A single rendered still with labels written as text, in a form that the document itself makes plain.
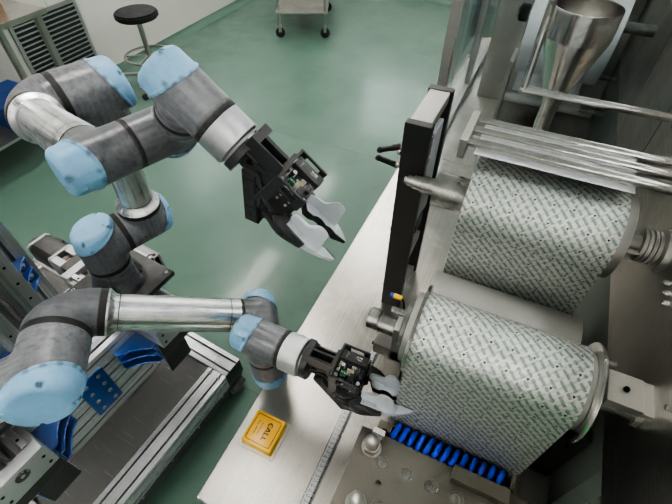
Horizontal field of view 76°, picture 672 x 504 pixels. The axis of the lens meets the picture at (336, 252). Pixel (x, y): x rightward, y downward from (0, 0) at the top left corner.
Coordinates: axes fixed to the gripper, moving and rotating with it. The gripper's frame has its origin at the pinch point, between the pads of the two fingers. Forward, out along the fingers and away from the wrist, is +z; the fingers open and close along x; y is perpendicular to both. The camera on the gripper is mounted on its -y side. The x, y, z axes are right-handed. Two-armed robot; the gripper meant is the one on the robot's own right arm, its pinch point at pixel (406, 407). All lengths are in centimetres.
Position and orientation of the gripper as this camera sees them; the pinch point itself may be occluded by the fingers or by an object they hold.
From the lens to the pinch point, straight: 82.0
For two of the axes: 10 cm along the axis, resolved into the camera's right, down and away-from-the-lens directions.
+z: 9.1, 3.1, -2.9
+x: 4.2, -6.7, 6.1
